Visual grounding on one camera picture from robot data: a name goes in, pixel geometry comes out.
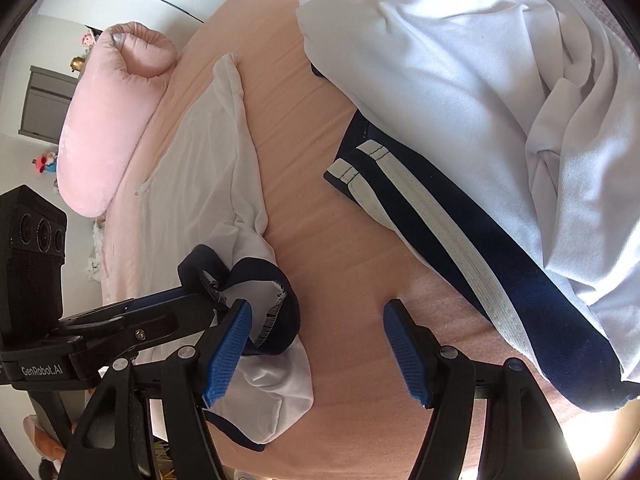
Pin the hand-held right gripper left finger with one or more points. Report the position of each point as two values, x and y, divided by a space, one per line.
227 355

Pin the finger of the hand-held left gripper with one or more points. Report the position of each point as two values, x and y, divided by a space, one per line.
160 302
165 329

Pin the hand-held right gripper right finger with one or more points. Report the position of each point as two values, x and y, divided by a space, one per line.
405 355

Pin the white shirt with navy hem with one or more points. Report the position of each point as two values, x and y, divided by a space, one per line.
200 185

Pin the white crumpled cloth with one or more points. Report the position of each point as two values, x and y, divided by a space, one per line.
95 255

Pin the red and blue plush doll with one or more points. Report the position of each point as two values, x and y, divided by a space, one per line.
45 162

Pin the navy trousers with white stripes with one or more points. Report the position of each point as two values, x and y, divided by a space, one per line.
500 270

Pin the grey cabinet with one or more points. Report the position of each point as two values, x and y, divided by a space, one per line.
42 105

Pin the pink rolled duvet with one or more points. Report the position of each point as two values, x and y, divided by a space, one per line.
110 125

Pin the person's body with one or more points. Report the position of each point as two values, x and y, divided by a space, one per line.
37 435

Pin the bed with pink sheet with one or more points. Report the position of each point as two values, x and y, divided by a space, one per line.
310 210

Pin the gold jar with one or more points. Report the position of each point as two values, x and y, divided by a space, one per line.
76 62

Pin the pink-haired doll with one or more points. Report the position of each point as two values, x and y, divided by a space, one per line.
89 39

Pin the white jacket with navy collar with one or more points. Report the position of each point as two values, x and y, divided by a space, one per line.
450 60

